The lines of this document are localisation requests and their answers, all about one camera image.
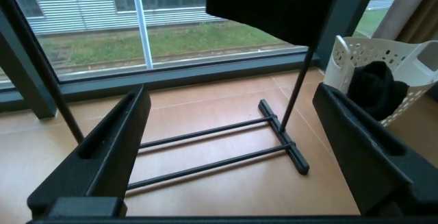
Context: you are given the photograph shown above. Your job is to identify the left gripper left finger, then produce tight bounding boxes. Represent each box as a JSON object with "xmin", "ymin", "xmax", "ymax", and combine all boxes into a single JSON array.
[{"xmin": 26, "ymin": 84, "xmax": 152, "ymax": 218}]

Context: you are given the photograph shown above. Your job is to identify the white laundry basket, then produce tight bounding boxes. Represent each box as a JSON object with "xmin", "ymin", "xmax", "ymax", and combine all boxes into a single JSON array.
[{"xmin": 323, "ymin": 34, "xmax": 438, "ymax": 128}]

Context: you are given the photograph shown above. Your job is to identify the beige curtain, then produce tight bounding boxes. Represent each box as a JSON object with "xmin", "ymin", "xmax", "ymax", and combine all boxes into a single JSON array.
[{"xmin": 371, "ymin": 0, "xmax": 438, "ymax": 45}]

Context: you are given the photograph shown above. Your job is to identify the black corded shorts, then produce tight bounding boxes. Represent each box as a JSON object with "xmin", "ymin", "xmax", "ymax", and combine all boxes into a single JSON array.
[{"xmin": 157, "ymin": 0, "xmax": 343, "ymax": 49}]

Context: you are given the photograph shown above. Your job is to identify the black garment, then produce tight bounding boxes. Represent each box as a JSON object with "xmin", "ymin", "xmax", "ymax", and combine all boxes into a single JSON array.
[{"xmin": 346, "ymin": 60, "xmax": 411, "ymax": 122}]

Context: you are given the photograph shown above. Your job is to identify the window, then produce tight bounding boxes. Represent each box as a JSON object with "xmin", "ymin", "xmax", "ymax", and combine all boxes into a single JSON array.
[{"xmin": 0, "ymin": 0, "xmax": 408, "ymax": 121}]

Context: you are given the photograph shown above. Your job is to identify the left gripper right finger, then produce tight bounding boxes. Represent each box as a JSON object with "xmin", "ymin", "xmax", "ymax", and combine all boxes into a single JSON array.
[{"xmin": 312, "ymin": 82, "xmax": 438, "ymax": 217}]

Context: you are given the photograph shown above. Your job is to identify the black clothes rack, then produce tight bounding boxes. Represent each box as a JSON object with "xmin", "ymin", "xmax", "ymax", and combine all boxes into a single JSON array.
[{"xmin": 0, "ymin": 0, "xmax": 311, "ymax": 191}]

